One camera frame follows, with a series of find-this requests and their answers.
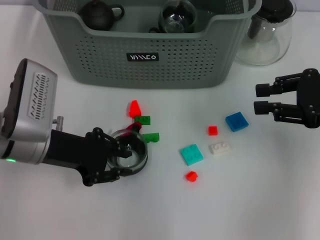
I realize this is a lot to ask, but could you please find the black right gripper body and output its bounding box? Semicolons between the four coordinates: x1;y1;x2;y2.
295;67;320;130

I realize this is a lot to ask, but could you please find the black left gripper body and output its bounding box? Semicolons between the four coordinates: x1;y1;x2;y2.
46;127;113;187

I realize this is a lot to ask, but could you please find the grey-green perforated storage bin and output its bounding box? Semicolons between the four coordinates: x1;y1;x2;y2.
33;0;262;90

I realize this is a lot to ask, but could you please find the dark red toy brick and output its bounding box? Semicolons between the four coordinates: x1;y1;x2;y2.
123;123;143;137

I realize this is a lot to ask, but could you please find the blue square brick plate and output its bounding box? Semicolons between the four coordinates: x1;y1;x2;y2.
224;111;250;133

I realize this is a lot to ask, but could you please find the green toy brick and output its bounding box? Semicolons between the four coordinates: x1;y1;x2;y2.
142;132;160;144
134;115;152;126

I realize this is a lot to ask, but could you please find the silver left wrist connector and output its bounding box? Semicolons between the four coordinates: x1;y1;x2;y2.
51;115;65;132

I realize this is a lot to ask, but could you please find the glass carafe with black lid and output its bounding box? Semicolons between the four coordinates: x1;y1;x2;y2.
234;0;297;66

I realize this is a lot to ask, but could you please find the orange-red slope brick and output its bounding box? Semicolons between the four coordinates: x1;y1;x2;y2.
128;99;142;118

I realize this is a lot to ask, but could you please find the wide white toy brick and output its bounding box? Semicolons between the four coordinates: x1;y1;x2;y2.
209;142;231;156

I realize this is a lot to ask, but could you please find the teal square brick plate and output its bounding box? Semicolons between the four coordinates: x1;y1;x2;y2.
179;144;205;167

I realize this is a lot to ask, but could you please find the small orange-red sloped brick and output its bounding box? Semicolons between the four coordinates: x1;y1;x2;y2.
185;170;199;183

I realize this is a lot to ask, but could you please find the dark clay teapot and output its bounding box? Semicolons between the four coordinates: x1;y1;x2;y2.
79;0;125;31

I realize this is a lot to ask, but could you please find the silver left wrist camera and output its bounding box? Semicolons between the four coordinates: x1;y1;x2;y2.
4;58;58;143

